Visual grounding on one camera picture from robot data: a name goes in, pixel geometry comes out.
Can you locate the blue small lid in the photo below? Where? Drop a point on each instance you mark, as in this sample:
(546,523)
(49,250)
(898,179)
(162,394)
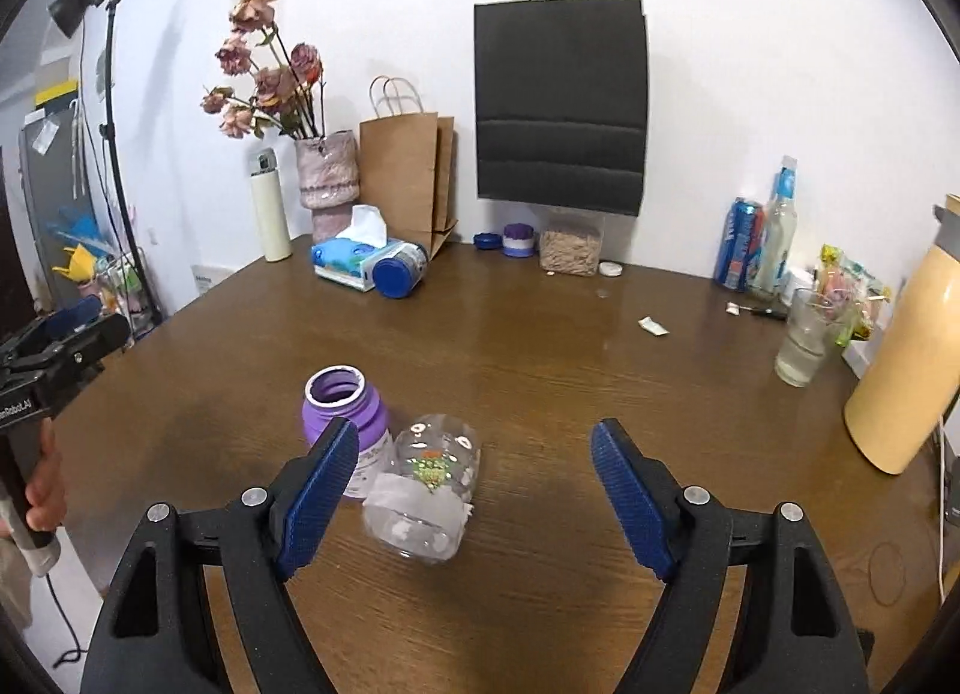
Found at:
(487,242)

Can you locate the cream thermos bottle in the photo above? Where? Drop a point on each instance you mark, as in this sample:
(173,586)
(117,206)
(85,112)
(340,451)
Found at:
(269,208)

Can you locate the large cream thermos jug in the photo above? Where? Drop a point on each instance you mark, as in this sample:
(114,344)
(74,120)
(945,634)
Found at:
(914,375)

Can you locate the colourful snack packets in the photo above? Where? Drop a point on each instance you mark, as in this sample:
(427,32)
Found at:
(858,298)

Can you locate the clear jar with oats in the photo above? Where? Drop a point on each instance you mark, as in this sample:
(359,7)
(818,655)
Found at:
(570,241)

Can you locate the blue soda can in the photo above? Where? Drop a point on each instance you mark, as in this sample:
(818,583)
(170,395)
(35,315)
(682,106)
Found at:
(740,243)

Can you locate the brown paper bag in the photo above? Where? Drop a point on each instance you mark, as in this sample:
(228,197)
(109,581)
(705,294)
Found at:
(406,164)

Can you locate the person's left hand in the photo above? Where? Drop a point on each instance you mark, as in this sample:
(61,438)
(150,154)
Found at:
(45,491)

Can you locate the purple plastic bottle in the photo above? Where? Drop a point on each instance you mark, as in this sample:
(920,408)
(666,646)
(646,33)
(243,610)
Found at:
(344,392)

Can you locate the cluttered storage rack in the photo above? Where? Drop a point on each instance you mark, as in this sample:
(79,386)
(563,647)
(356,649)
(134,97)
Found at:
(86,258)

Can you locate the white small lid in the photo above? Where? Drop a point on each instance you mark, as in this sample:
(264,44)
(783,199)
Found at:
(610,269)

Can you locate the small white wrapper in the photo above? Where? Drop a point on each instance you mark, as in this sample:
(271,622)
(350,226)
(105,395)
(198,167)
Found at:
(652,327)

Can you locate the clear plastic jar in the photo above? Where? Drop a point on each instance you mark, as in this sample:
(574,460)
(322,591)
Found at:
(420,505)

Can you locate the grey refrigerator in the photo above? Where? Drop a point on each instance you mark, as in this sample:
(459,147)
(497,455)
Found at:
(56,187)

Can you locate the blue tissue pack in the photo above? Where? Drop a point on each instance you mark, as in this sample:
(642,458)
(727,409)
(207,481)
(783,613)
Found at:
(349,258)

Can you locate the clear drink bottle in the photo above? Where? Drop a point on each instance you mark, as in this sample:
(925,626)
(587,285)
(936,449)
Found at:
(779,228)

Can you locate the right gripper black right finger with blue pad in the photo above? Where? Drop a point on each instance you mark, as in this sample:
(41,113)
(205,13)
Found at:
(794,632)

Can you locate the camera on tripod stand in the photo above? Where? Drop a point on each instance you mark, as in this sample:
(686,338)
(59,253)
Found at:
(69,16)

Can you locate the black paper bag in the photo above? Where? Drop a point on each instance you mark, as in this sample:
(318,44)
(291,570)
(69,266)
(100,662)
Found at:
(562,103)

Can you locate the purple white small jar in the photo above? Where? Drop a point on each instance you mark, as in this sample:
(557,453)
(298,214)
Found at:
(518,240)

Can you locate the blue lidded can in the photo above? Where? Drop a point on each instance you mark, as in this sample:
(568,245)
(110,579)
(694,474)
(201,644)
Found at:
(399,271)

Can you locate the dried pink rose bouquet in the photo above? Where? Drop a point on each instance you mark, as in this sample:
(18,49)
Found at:
(287,82)

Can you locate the pink textured vase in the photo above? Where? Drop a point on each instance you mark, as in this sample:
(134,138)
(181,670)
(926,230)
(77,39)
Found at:
(328,175)

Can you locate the clear drinking glass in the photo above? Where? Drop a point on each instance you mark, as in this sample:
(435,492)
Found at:
(812,331)

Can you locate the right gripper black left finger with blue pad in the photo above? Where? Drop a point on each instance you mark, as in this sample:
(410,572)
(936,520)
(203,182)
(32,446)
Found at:
(156,632)

